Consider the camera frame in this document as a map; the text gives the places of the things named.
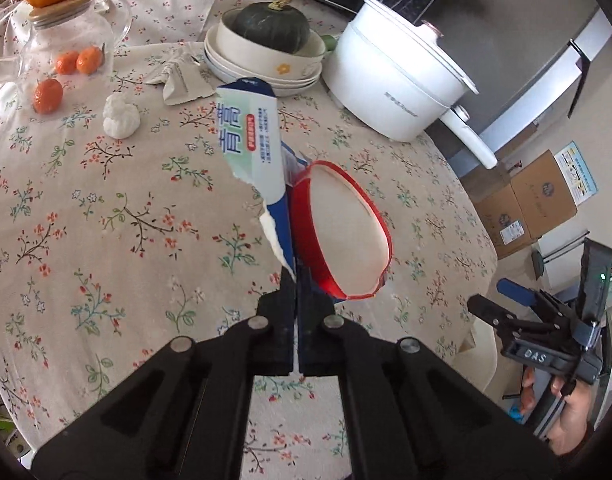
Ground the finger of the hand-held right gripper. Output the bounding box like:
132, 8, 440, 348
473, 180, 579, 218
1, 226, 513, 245
496, 277, 579, 318
467, 294, 542, 336

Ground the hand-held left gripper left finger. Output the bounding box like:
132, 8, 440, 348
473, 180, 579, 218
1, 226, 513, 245
30, 267, 297, 480

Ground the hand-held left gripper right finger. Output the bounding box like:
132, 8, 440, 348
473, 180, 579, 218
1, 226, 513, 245
297, 267, 559, 480

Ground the red paper bowl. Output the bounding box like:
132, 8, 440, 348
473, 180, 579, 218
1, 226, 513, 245
288, 160, 394, 302

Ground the torn toothpaste box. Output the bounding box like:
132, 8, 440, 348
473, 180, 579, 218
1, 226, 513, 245
216, 76, 311, 281

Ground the person's right hand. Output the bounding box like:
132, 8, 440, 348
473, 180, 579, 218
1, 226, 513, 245
518, 367, 594, 457

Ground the cardboard box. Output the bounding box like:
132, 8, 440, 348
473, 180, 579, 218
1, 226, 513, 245
511, 150, 579, 241
470, 182, 537, 261

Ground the floral tablecloth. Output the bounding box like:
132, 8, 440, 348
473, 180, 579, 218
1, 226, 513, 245
0, 0, 499, 466

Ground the white plate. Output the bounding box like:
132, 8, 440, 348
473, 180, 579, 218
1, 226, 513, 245
208, 55, 321, 98
206, 27, 323, 88

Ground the white electric cooking pot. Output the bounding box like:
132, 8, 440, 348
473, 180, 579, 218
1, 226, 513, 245
322, 0, 499, 171

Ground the grey refrigerator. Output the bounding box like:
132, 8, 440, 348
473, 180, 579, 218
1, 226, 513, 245
436, 0, 612, 153

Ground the silver foil packet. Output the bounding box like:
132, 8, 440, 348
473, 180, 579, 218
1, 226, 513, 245
144, 52, 214, 107

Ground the white bowl with flower print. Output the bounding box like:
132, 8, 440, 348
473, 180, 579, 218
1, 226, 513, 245
217, 7, 327, 78

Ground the small white tissue ball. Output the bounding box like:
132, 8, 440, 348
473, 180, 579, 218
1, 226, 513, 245
102, 92, 141, 139

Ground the dark green pumpkin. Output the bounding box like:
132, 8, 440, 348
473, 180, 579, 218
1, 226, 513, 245
234, 0, 311, 56

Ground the small tangerine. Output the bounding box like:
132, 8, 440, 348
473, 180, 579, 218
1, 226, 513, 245
33, 77, 65, 115
54, 51, 80, 75
76, 45, 105, 76

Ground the white small-flower cloth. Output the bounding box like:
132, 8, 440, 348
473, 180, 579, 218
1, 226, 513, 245
0, 0, 227, 126

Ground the glass teapot with wooden lid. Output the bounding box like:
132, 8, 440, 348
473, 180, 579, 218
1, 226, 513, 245
0, 0, 134, 111

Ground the wall notice sheet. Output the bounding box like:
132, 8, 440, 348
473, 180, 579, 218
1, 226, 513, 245
553, 141, 599, 206

